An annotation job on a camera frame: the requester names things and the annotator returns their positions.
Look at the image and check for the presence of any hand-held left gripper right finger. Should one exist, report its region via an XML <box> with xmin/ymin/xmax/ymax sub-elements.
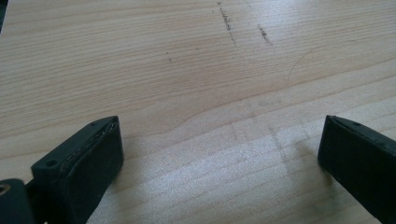
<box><xmin>317</xmin><ymin>114</ymin><xmax>396</xmax><ymax>224</ymax></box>

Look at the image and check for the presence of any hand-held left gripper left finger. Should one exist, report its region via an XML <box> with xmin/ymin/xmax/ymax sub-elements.
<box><xmin>31</xmin><ymin>115</ymin><xmax>125</xmax><ymax>224</ymax></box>

